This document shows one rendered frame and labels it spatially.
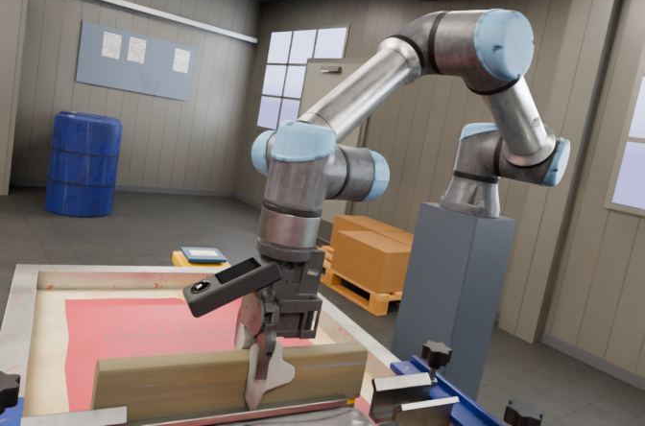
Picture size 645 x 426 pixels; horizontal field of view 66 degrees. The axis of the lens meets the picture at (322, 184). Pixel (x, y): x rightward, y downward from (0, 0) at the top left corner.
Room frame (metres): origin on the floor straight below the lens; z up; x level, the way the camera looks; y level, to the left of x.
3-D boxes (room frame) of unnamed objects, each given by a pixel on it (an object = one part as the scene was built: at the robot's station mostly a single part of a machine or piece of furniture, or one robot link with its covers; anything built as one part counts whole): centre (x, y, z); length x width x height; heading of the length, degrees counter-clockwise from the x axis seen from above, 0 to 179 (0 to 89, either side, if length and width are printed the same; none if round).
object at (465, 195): (1.29, -0.39, 1.25); 0.15 x 0.15 x 0.10
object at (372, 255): (4.42, -0.53, 0.25); 1.32 x 0.90 x 0.49; 39
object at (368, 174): (0.71, -0.02, 1.29); 0.11 x 0.11 x 0.08; 48
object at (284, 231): (0.62, 0.03, 1.22); 0.08 x 0.08 x 0.05
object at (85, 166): (5.53, 2.68, 0.50); 1.36 x 0.84 x 1.00; 39
